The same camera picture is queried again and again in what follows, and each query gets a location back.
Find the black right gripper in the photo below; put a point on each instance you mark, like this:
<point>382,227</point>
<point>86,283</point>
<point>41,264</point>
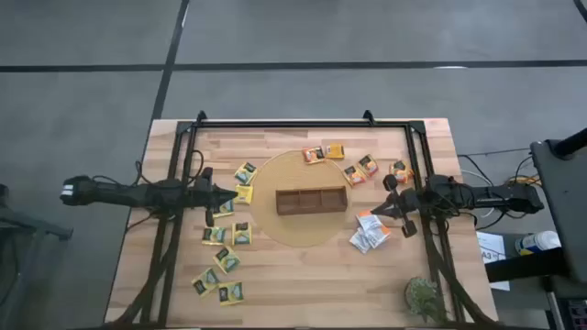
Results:
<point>408,204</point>

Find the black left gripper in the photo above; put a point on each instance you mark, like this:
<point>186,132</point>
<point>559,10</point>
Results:
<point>202,194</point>

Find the white orange tea packet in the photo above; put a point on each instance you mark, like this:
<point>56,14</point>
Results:
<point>369,221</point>
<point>379,236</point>
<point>360,242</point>

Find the green red snack packet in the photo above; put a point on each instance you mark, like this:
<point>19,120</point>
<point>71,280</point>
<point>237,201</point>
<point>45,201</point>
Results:
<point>354,175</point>

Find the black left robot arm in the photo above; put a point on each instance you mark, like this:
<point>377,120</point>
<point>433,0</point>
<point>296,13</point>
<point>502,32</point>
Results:
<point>128,194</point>

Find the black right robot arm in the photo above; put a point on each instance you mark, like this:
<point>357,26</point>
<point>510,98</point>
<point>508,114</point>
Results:
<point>495,197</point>

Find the brown wooden tea box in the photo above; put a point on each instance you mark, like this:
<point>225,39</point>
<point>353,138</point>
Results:
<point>298,201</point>

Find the round woven placemat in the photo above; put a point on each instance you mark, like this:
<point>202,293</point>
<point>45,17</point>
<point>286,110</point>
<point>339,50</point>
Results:
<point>298,229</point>

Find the small potted green plant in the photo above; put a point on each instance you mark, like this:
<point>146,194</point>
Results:
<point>423,298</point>

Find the white paper sheet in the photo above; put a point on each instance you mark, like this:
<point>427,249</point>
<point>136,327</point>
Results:
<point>490,240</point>

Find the black cart crossbar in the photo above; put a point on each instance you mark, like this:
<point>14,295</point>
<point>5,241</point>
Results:
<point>523,266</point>

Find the white wipes canister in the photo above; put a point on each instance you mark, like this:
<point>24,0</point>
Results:
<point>539,242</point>

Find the gray cart top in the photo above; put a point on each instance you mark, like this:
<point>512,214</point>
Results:
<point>561,197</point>

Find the gray metal stand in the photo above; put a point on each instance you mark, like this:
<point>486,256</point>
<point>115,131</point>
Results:
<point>27,224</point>

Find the black metal rig frame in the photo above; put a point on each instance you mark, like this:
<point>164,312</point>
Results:
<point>298,124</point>

